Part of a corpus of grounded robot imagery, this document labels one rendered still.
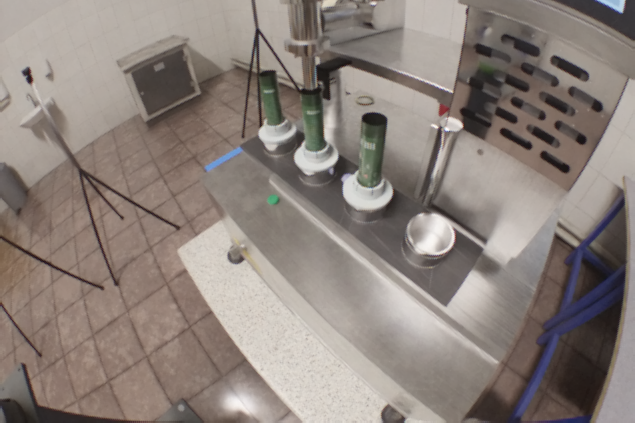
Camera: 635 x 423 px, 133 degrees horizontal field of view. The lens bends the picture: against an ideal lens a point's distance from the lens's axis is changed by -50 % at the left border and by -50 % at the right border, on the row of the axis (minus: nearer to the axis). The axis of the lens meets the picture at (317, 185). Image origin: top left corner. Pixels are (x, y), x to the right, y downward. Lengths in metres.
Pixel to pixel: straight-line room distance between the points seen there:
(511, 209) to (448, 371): 0.21
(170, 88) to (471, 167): 3.15
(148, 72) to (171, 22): 0.96
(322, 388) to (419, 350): 0.30
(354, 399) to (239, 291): 0.37
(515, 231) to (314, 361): 0.46
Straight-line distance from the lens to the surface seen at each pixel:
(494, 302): 0.41
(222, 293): 0.71
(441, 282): 0.38
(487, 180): 0.35
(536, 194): 0.34
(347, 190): 0.39
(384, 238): 0.39
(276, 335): 0.64
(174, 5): 3.89
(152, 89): 3.23
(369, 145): 0.32
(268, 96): 0.47
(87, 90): 3.85
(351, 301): 0.36
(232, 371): 1.45
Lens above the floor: 1.36
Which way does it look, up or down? 46 degrees down
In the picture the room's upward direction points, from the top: 5 degrees counter-clockwise
